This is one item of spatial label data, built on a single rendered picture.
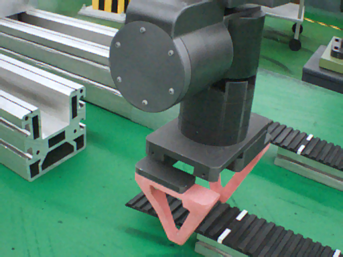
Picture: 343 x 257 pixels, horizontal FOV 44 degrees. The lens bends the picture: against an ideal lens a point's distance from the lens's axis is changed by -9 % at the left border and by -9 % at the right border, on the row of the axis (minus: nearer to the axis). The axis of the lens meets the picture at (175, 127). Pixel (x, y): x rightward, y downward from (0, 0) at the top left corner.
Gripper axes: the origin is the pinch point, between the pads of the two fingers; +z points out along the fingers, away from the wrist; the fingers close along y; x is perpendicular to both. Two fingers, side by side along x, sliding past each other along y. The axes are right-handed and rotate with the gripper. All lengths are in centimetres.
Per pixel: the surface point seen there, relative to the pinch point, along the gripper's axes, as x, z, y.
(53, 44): -34.8, -4.5, -14.1
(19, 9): -51, -6, -20
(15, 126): -21.7, -2.6, 3.9
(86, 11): -250, 75, -247
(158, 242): -2.5, 3.2, 2.8
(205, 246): 1.9, 2.0, 1.7
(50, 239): -10.6, 3.3, 9.5
